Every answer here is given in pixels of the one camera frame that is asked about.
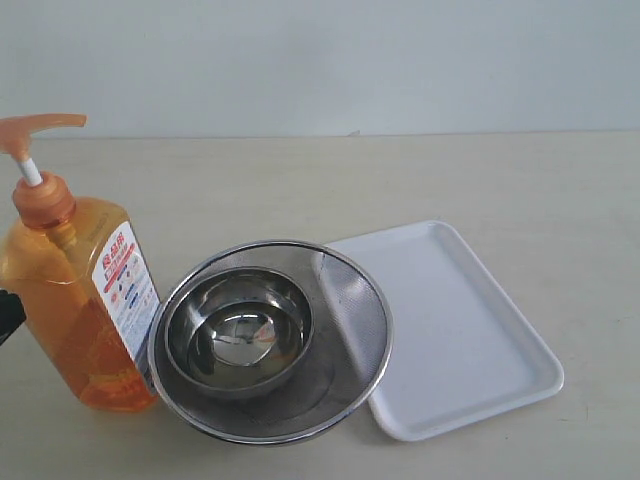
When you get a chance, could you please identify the orange pump soap bottle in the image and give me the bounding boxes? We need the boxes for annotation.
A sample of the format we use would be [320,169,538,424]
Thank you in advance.
[1,113,160,412]

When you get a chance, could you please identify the small stainless steel bowl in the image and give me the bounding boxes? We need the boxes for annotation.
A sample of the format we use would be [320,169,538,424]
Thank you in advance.
[161,266,315,400]

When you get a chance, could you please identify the steel mesh colander basket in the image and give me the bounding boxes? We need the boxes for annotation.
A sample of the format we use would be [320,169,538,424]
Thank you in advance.
[147,240,393,446]

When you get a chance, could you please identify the white rectangular plastic tray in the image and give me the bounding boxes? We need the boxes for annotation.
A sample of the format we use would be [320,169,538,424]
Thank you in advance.
[312,221,564,442]

